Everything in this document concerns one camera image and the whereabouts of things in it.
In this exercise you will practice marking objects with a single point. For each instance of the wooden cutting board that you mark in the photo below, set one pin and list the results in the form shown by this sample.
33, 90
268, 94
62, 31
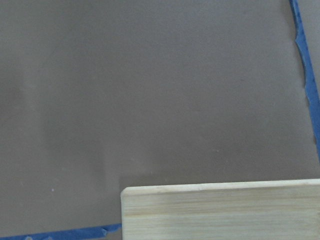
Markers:
252, 210

